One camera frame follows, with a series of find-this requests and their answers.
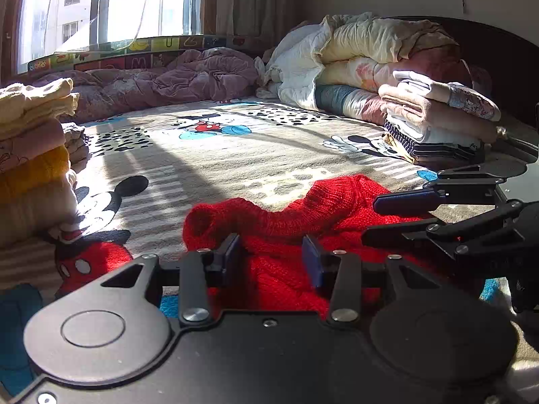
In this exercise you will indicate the colourful alphabet play mat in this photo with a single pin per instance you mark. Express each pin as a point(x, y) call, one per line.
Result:
point(147, 44)

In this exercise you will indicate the purple quilt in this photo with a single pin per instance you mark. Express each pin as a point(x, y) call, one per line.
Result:
point(168, 80)

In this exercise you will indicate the dark striped folded garment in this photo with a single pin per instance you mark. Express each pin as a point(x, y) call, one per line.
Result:
point(438, 151)

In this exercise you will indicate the stack of yellow folded clothes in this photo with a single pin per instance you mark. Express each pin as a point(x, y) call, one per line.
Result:
point(33, 214)

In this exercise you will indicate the small grey-beige folded garments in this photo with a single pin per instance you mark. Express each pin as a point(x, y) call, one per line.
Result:
point(75, 143)

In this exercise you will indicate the white garment with printed sleeve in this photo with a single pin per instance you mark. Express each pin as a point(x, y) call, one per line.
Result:
point(471, 101)

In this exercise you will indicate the cream yellow quilt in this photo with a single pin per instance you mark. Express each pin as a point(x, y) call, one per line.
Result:
point(370, 38)

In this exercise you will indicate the mustard yellow folded sweater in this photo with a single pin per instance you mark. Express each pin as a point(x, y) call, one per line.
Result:
point(29, 179)

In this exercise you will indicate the window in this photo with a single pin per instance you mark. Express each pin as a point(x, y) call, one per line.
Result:
point(122, 4)

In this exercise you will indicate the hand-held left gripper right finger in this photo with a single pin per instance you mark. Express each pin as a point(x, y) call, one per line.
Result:
point(311, 261)

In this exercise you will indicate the pink printed folded garment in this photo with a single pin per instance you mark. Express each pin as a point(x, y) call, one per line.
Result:
point(29, 145)

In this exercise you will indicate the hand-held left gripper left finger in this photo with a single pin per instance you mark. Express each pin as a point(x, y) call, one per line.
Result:
point(231, 256)

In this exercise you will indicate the beige curtain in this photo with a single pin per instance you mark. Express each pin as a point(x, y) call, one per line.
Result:
point(252, 0)

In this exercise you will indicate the blue-grey patchwork blanket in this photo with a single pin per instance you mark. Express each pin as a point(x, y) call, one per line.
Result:
point(341, 99)

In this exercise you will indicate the red knit sweater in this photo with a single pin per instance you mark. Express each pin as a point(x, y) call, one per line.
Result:
point(337, 202)

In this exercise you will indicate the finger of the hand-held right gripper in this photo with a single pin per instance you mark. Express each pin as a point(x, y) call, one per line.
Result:
point(404, 203)
point(442, 231)

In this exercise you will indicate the stack of pink folded clothes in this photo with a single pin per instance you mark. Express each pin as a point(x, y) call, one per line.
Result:
point(421, 107)

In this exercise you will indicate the cartoon mouse printed blanket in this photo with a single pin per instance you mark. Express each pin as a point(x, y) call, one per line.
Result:
point(210, 151)

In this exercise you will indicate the dark bag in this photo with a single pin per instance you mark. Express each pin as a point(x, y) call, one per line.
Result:
point(522, 143)

